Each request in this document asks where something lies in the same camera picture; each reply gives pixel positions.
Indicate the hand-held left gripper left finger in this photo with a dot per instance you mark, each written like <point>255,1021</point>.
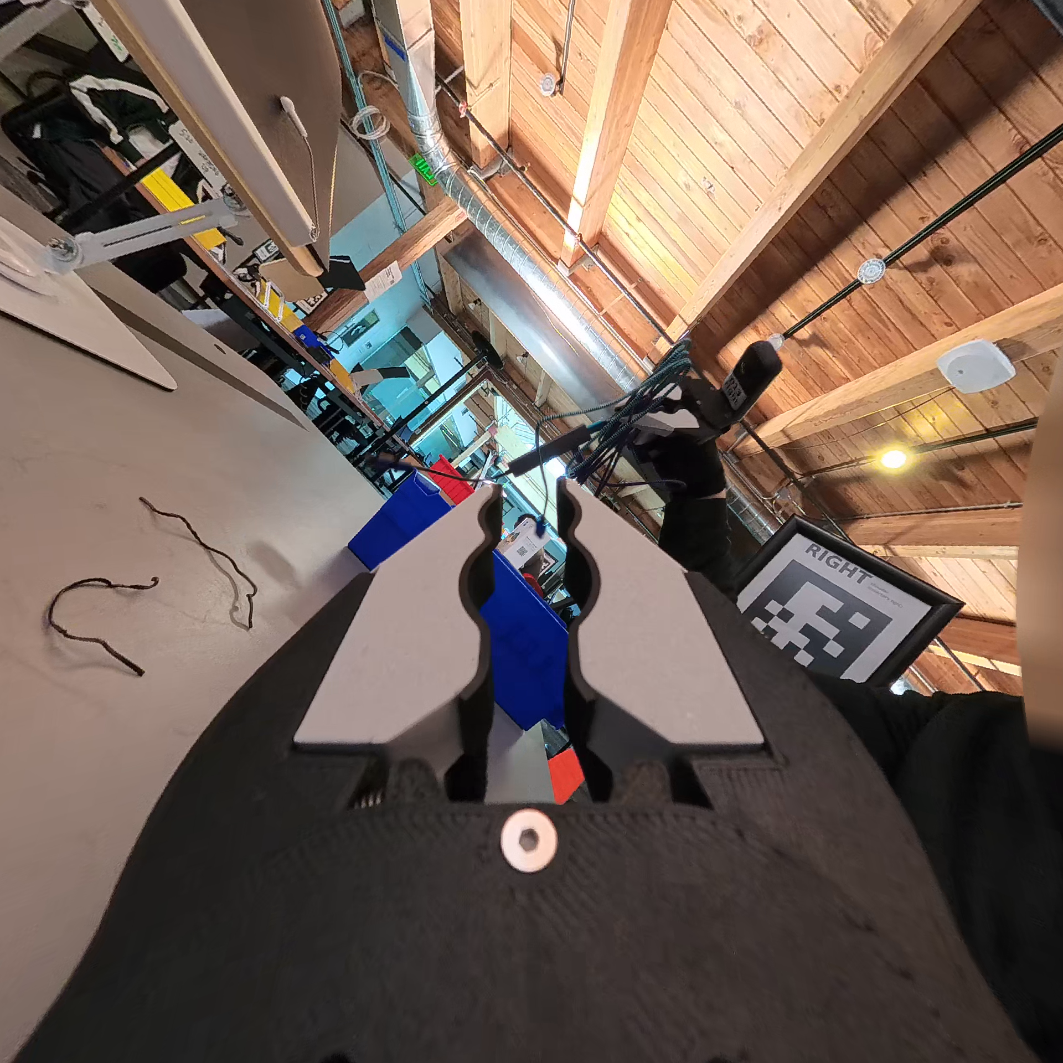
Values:
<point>399,663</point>

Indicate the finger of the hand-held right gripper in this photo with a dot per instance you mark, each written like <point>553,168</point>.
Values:
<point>668,424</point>

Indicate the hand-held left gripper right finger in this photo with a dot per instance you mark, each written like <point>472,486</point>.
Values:
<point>663,663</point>

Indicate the grey usb hub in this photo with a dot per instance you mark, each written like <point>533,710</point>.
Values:
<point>548,450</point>

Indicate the blue bin with black divider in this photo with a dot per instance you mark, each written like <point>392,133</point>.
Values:
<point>522,629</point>

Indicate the black twist tie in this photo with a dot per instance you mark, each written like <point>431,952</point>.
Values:
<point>73,635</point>
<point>212,555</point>

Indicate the orange traffic cone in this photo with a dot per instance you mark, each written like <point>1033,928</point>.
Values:
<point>568,773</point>

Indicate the white printed card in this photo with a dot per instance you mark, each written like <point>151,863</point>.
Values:
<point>527,550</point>

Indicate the ceiling spot lamp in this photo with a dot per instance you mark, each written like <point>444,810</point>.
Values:
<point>894,459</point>

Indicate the framed marker sign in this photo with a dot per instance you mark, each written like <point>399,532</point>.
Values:
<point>839,617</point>

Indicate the red plastic bin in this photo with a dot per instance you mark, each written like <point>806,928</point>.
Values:
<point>451,478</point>

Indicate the white ceiling device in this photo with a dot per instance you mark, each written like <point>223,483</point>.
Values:
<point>977,366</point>

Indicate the wooden pillar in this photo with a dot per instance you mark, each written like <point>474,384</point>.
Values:
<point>391,257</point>

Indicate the small blue bin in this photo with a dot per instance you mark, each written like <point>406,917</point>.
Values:
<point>306,336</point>

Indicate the wooden workbench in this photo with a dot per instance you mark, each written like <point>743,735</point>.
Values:
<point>248,301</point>

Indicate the yellow plastic bin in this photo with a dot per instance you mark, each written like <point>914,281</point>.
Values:
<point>179,198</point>

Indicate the white base acrylic leg stand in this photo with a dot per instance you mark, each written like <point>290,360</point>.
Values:
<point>240,82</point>

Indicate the black and white jacket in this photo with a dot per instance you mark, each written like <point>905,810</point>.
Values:
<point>109,108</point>

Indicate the silver ventilation duct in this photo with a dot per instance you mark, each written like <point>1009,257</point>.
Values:
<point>530,274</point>

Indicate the black track light rail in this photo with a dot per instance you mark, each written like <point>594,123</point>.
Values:
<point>954,222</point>

